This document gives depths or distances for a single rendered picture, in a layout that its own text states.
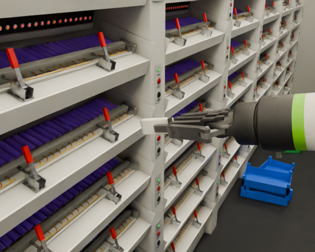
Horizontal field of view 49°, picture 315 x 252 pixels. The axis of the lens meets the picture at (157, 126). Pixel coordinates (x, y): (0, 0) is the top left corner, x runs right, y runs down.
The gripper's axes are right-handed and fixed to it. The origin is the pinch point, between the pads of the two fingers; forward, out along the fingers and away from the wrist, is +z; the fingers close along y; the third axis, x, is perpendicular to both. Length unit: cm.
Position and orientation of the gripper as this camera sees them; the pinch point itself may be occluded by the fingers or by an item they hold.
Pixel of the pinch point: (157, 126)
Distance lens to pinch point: 69.8
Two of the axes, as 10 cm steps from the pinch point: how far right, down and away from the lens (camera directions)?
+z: -8.6, 0.2, 5.0
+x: -1.8, -9.4, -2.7
